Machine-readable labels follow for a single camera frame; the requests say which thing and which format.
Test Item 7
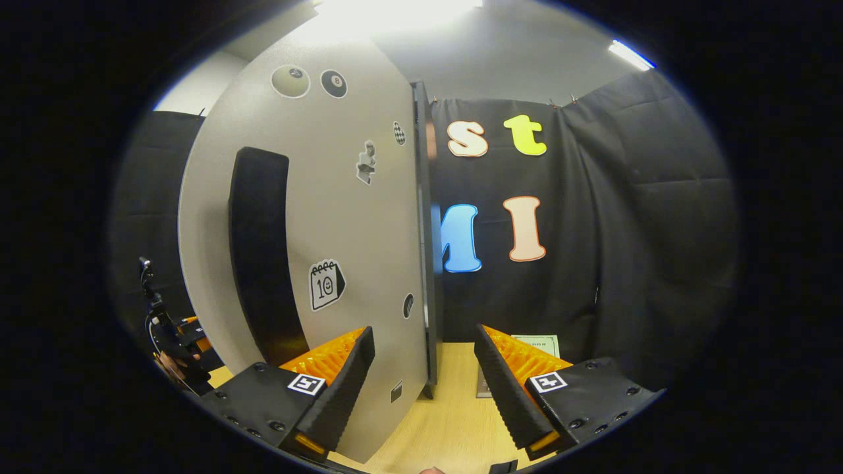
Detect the black backdrop cloth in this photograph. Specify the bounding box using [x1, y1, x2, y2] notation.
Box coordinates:
[109, 69, 742, 389]

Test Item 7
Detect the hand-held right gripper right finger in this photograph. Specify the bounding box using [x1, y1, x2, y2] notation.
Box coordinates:
[474, 323, 666, 462]

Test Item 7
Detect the small ceiling light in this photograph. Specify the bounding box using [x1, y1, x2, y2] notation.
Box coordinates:
[607, 39, 657, 72]

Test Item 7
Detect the grey cabinet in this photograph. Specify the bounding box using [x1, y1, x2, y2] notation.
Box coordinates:
[412, 80, 443, 400]

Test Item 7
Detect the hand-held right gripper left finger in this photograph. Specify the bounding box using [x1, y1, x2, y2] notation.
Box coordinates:
[200, 326, 376, 461]

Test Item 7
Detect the grey cabinet door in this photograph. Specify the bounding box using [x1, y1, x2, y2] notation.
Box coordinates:
[178, 33, 429, 463]

